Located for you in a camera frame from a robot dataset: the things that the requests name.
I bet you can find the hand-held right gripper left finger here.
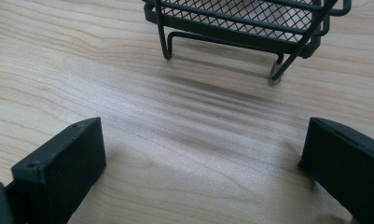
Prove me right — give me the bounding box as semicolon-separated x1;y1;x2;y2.
10;117;107;224

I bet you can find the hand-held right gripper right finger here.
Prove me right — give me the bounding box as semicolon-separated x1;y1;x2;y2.
298;117;374;224

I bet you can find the black wire cutlery basket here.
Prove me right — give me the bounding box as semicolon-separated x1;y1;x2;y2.
142;0;352;87

